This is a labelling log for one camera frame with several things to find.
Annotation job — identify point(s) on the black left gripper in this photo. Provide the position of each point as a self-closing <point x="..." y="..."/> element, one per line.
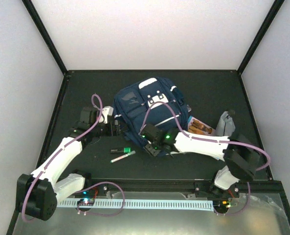
<point x="114" y="128"/>

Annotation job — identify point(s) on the green capped marker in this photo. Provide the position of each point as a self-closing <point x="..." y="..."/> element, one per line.
<point x="120" y="150"/>

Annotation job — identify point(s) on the dog picture book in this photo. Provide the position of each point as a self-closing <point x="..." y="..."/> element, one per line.
<point x="196" y="126"/>

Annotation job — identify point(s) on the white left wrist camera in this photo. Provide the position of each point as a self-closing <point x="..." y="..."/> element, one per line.
<point x="107" y="112"/>

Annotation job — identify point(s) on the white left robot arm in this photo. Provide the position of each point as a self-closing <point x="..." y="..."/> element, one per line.
<point x="39" y="193"/>

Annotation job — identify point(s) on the navy blue student backpack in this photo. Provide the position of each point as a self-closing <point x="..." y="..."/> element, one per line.
<point x="140" y="102"/>

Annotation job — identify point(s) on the white slotted cable duct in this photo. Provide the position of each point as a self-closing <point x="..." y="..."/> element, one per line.
<point x="142" y="204"/>

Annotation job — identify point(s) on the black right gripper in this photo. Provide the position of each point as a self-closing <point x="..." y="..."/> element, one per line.
<point x="150" y="149"/>

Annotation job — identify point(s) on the white green pen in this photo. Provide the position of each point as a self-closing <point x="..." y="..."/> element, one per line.
<point x="122" y="157"/>

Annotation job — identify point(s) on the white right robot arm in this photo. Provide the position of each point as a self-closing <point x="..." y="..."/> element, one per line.
<point x="241" y="162"/>

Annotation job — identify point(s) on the grey pencil pouch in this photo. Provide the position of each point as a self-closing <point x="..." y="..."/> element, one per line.
<point x="225" y="126"/>

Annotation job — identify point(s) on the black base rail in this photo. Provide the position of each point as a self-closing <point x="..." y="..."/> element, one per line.
<point x="201" y="188"/>

